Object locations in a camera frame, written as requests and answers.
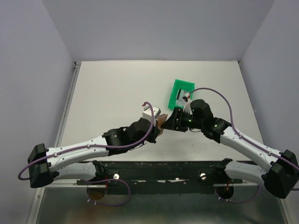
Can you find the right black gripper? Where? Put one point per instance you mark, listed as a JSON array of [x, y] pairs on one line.
[[171, 122]]

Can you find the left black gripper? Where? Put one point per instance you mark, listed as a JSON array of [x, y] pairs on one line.
[[154, 132]]

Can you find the tan leather card holder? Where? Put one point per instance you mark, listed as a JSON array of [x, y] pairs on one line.
[[160, 121]]

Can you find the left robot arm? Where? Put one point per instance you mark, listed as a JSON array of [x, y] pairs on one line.
[[46, 165]]

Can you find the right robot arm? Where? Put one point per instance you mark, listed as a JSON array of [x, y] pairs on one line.
[[277, 171]]

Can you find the credit card in bin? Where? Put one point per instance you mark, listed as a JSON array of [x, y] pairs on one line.
[[178, 97]]

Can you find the green plastic bin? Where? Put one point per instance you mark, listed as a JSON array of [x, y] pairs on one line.
[[179, 84]]

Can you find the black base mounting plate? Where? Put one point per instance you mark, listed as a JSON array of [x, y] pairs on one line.
[[162, 177]]

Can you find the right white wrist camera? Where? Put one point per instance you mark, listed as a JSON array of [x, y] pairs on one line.
[[187, 103]]

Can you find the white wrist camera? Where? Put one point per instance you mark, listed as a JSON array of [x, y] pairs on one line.
[[150, 113], [187, 103]]

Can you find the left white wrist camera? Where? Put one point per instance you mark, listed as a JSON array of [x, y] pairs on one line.
[[150, 113]]

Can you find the aluminium extrusion rail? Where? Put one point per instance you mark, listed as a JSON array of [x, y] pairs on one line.
[[62, 184]]

